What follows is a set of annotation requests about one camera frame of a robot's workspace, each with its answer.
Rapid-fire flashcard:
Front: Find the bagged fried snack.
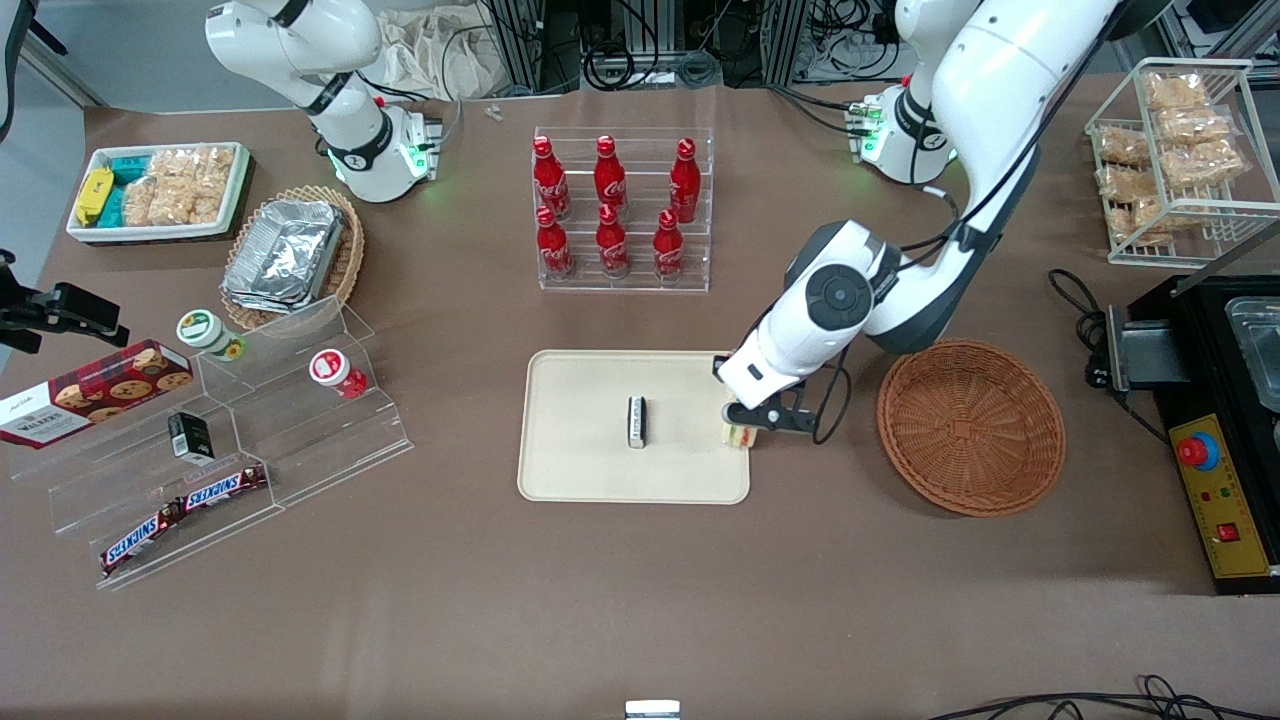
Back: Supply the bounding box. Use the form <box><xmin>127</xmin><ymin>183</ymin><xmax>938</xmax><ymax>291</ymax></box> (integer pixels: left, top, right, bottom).
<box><xmin>1110</xmin><ymin>195</ymin><xmax>1183</xmax><ymax>247</ymax></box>
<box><xmin>1165</xmin><ymin>140</ymin><xmax>1247</xmax><ymax>190</ymax></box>
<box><xmin>1155</xmin><ymin>107</ymin><xmax>1233</xmax><ymax>147</ymax></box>
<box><xmin>1145</xmin><ymin>72</ymin><xmax>1208</xmax><ymax>111</ymax></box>
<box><xmin>1098</xmin><ymin>127</ymin><xmax>1153</xmax><ymax>167</ymax></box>
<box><xmin>1100</xmin><ymin>164</ymin><xmax>1163</xmax><ymax>202</ymax></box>

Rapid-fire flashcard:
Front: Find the red lid yogurt cup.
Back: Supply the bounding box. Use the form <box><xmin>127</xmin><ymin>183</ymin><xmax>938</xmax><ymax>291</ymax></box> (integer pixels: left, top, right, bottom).
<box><xmin>309</xmin><ymin>349</ymin><xmax>369</xmax><ymax>400</ymax></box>

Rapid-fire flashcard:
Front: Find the small black box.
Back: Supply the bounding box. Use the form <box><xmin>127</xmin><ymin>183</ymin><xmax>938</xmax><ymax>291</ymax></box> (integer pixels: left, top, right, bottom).
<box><xmin>168</xmin><ymin>411</ymin><xmax>215</xmax><ymax>464</ymax></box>

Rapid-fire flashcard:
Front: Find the beige rectangular tray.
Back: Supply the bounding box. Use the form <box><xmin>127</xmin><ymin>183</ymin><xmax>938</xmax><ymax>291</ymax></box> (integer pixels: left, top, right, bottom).
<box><xmin>517</xmin><ymin>349</ymin><xmax>751</xmax><ymax>505</ymax></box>

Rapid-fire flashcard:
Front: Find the aluminium frame rack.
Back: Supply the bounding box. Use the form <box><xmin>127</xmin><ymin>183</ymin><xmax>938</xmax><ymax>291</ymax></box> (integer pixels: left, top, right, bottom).
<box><xmin>480</xmin><ymin>0</ymin><xmax>836</xmax><ymax>93</ymax></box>

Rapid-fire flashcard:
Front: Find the clear acrylic bottle rack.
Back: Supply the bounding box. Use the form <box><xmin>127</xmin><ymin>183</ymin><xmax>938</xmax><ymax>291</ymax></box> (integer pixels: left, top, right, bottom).
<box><xmin>533</xmin><ymin>126</ymin><xmax>715</xmax><ymax>293</ymax></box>

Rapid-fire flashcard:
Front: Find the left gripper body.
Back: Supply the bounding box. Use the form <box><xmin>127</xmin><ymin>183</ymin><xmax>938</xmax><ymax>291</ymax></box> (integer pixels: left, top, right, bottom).
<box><xmin>712</xmin><ymin>335</ymin><xmax>807</xmax><ymax>411</ymax></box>

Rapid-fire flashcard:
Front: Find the green lid yogurt cup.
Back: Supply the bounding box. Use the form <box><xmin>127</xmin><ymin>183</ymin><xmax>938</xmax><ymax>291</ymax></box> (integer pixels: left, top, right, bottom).
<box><xmin>177</xmin><ymin>310</ymin><xmax>247</xmax><ymax>362</ymax></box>

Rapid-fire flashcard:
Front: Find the aluminium foil container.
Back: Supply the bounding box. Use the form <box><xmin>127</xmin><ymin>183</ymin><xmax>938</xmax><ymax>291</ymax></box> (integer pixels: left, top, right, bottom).
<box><xmin>221</xmin><ymin>199</ymin><xmax>346</xmax><ymax>314</ymax></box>

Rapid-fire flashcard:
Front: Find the brown Snickers bar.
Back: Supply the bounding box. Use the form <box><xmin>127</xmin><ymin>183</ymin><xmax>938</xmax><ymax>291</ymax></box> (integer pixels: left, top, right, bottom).
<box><xmin>100</xmin><ymin>505</ymin><xmax>187</xmax><ymax>577</ymax></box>
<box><xmin>180</xmin><ymin>464</ymin><xmax>269</xmax><ymax>514</ymax></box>

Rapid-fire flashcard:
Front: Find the white wire basket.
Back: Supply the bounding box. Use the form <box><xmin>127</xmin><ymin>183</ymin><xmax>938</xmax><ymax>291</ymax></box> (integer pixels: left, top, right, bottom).
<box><xmin>1085</xmin><ymin>58</ymin><xmax>1280</xmax><ymax>268</ymax></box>

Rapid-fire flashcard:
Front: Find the red tartan cookie box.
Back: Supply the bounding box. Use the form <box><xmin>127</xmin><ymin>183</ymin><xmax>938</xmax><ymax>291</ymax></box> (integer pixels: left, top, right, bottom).
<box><xmin>0</xmin><ymin>340</ymin><xmax>194</xmax><ymax>450</ymax></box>

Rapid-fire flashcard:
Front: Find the red cola bottle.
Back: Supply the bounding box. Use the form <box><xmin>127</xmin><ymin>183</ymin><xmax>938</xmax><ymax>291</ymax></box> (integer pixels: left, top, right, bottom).
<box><xmin>596</xmin><ymin>203</ymin><xmax>631</xmax><ymax>278</ymax></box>
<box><xmin>594</xmin><ymin>136</ymin><xmax>628</xmax><ymax>213</ymax></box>
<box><xmin>533</xmin><ymin>136</ymin><xmax>571</xmax><ymax>221</ymax></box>
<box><xmin>653</xmin><ymin>209</ymin><xmax>685</xmax><ymax>283</ymax></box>
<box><xmin>535</xmin><ymin>205</ymin><xmax>575</xmax><ymax>281</ymax></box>
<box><xmin>669</xmin><ymin>138</ymin><xmax>702</xmax><ymax>225</ymax></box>

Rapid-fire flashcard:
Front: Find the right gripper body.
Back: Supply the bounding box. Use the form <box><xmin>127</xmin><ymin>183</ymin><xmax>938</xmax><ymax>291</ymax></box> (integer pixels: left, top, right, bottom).
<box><xmin>0</xmin><ymin>283</ymin><xmax>130</xmax><ymax>352</ymax></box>

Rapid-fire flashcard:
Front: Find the clear plastic container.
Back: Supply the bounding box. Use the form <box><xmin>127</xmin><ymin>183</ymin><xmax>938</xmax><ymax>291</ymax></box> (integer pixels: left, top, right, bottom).
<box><xmin>1225</xmin><ymin>296</ymin><xmax>1280</xmax><ymax>412</ymax></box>

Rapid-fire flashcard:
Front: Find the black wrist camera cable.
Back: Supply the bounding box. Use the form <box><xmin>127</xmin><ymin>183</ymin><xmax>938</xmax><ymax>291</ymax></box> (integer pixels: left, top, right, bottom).
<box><xmin>812</xmin><ymin>0</ymin><xmax>1131</xmax><ymax>447</ymax></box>

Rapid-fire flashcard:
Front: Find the yellow snack pack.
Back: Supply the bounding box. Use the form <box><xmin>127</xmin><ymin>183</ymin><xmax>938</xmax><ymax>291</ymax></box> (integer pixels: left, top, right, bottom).
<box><xmin>75</xmin><ymin>168</ymin><xmax>114</xmax><ymax>227</ymax></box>

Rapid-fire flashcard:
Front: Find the light oval wicker basket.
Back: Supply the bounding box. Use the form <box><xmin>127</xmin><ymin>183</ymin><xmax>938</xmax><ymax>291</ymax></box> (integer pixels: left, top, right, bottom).
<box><xmin>219</xmin><ymin>185</ymin><xmax>365</xmax><ymax>332</ymax></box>

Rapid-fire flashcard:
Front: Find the clear acrylic stepped shelf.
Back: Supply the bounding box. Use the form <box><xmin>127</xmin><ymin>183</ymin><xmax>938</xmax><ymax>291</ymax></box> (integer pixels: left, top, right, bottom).
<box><xmin>10</xmin><ymin>296</ymin><xmax>414</xmax><ymax>591</ymax></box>

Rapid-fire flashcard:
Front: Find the black sealing machine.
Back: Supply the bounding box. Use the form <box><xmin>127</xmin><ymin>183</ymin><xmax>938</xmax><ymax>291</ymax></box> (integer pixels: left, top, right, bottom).
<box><xmin>1105</xmin><ymin>225</ymin><xmax>1280</xmax><ymax>596</ymax></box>

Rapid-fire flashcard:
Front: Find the white cloth bag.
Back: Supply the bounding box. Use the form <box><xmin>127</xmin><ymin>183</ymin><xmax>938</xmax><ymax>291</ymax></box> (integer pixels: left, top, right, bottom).
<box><xmin>375</xmin><ymin>10</ymin><xmax>501</xmax><ymax>101</ymax></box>

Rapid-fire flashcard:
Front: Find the black stand pole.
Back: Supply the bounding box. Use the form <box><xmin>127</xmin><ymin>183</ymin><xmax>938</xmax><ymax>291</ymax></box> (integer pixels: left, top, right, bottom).
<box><xmin>0</xmin><ymin>0</ymin><xmax>71</xmax><ymax>143</ymax></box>

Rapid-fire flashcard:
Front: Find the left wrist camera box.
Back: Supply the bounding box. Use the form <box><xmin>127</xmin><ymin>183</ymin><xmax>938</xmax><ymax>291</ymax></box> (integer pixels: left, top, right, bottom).
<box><xmin>776</xmin><ymin>392</ymin><xmax>818</xmax><ymax>438</ymax></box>

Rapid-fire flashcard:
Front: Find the black cables bundle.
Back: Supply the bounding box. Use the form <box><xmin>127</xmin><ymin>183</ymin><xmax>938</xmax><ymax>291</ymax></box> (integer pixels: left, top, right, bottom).
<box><xmin>925</xmin><ymin>675</ymin><xmax>1280</xmax><ymax>720</ymax></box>

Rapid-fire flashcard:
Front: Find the white plastic snack bin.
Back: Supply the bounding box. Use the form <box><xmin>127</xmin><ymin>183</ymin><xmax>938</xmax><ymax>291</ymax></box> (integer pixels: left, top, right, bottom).
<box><xmin>66</xmin><ymin>142</ymin><xmax>251</xmax><ymax>244</ymax></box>

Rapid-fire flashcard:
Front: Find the black machine power cable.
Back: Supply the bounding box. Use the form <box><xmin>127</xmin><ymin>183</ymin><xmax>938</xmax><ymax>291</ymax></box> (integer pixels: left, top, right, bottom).
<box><xmin>1048</xmin><ymin>268</ymin><xmax>1173</xmax><ymax>447</ymax></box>

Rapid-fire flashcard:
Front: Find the brown round wicker basket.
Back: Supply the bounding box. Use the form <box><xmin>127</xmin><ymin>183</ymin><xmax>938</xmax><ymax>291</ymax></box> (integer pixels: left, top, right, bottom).
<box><xmin>877</xmin><ymin>339</ymin><xmax>1067</xmax><ymax>518</ymax></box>

